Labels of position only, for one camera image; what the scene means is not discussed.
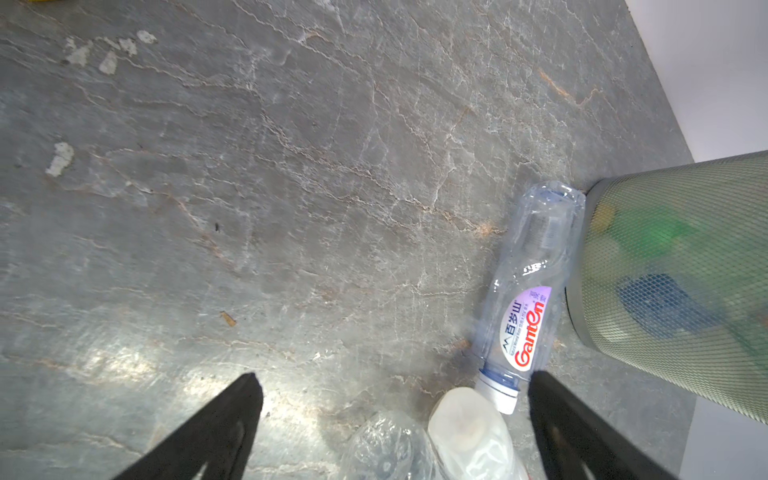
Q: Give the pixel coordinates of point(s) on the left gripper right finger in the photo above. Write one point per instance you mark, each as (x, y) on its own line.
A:
(575, 443)

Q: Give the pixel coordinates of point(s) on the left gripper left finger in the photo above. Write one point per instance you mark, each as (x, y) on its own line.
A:
(215, 443)

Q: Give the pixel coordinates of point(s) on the blue label white cap bottle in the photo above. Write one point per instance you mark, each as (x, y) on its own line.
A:
(390, 445)

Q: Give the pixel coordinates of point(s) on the bin with green bag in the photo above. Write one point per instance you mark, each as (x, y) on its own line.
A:
(670, 277)

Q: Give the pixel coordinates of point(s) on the red cap white bottle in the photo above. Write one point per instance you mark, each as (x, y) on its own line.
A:
(472, 439)

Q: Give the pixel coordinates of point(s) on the purple label clear bottle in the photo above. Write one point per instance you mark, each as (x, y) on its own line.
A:
(522, 307)

